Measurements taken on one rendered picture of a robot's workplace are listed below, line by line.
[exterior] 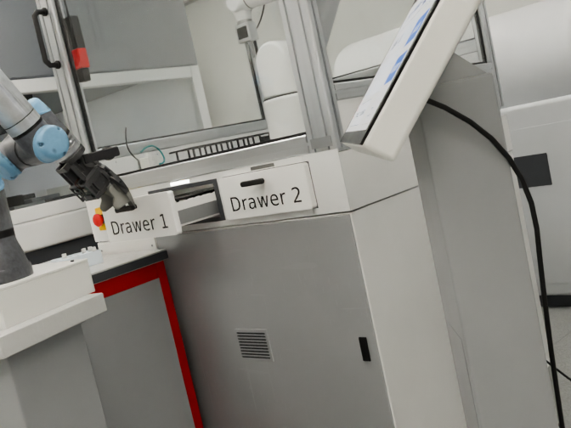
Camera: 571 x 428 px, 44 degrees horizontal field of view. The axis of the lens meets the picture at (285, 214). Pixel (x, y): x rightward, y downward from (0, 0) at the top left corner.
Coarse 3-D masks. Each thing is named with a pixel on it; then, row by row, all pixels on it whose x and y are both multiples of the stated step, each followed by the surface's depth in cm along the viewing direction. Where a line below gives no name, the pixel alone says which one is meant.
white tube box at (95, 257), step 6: (90, 252) 198; (96, 252) 199; (60, 258) 202; (66, 258) 199; (72, 258) 196; (78, 258) 197; (90, 258) 198; (96, 258) 199; (102, 258) 200; (90, 264) 198
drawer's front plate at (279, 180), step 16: (240, 176) 176; (256, 176) 172; (272, 176) 169; (288, 176) 166; (304, 176) 163; (224, 192) 180; (240, 192) 177; (256, 192) 173; (272, 192) 170; (288, 192) 167; (304, 192) 164; (240, 208) 178; (256, 208) 175; (272, 208) 171; (288, 208) 168; (304, 208) 165
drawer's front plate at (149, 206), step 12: (168, 192) 172; (144, 204) 178; (156, 204) 175; (168, 204) 172; (108, 216) 189; (120, 216) 186; (132, 216) 183; (144, 216) 179; (156, 216) 176; (168, 216) 173; (108, 228) 190; (120, 228) 187; (132, 228) 184; (156, 228) 177; (168, 228) 174; (180, 228) 173; (120, 240) 188
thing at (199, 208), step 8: (184, 200) 178; (192, 200) 180; (200, 200) 182; (208, 200) 184; (216, 200) 186; (184, 208) 177; (192, 208) 179; (200, 208) 181; (208, 208) 183; (216, 208) 185; (184, 216) 177; (192, 216) 179; (200, 216) 181; (208, 216) 183; (184, 224) 177
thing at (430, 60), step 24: (456, 0) 86; (480, 0) 86; (432, 24) 86; (456, 24) 86; (432, 48) 87; (408, 72) 87; (432, 72) 87; (456, 72) 105; (480, 72) 105; (384, 96) 89; (408, 96) 87; (384, 120) 88; (408, 120) 88; (360, 144) 89; (384, 144) 88
